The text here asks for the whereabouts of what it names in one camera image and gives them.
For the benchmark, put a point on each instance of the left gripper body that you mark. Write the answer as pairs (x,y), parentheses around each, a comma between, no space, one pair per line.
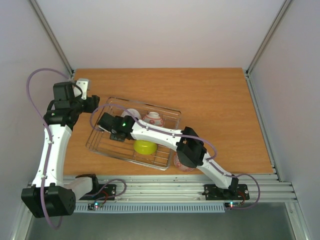
(75,104)

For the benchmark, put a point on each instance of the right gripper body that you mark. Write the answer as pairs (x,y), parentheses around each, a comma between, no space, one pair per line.
(104,120)

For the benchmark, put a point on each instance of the green and white bowl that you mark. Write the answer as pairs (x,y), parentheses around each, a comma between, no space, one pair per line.
(144,147)

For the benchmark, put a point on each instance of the red floral pattern bowl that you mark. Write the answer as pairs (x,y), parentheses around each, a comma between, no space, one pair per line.
(153,118)

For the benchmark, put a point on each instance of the red geometric pattern bowl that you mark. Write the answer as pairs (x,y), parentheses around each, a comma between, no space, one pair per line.
(179,165)

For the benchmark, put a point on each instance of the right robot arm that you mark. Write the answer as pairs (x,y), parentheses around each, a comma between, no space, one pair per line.
(192,151)

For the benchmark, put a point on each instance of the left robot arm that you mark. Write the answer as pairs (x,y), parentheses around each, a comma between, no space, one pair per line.
(48,195)

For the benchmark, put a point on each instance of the left controller board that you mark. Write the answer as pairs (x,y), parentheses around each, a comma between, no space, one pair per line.
(94,206)

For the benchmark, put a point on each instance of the controller board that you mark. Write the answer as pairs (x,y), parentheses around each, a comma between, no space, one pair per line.
(94,206)
(233,204)

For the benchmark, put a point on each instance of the right controller board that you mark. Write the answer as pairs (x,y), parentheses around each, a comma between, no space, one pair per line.
(233,204)

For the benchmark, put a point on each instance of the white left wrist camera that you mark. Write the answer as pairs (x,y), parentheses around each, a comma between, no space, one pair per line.
(81,88)

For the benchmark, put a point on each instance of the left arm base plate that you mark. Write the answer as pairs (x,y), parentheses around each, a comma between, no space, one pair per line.
(110,190)

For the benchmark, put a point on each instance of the slotted grey cable duct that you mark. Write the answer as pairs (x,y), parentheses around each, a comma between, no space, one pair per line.
(137,208)

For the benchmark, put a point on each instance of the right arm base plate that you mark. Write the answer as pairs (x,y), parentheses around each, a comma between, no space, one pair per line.
(213,193)

